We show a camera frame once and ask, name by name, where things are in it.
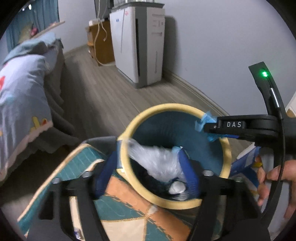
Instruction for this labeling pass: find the yellow teal trash bin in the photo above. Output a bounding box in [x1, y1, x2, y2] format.
[116, 103, 232, 210]

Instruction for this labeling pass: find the white air purifier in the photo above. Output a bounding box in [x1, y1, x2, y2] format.
[109, 1, 165, 88]

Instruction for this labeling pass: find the white power cable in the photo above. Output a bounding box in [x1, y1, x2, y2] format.
[92, 0, 117, 67]

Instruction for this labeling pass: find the bed with cartoon duvet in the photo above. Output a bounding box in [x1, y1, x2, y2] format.
[1, 32, 78, 183]

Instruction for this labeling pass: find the patterned teal orange cushion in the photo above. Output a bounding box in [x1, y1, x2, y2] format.
[18, 144, 198, 240]

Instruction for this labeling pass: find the white tissue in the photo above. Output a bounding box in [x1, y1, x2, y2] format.
[168, 181, 186, 195]

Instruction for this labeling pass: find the clear plastic bag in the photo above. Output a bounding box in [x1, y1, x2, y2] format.
[127, 139, 186, 182]

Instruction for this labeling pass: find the wooden side cabinet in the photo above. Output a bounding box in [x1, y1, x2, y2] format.
[85, 20, 115, 66]

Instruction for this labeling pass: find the person right hand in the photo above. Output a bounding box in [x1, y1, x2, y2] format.
[256, 159, 296, 219]

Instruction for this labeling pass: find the blue white package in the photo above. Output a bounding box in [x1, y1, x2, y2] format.
[229, 144, 262, 190]

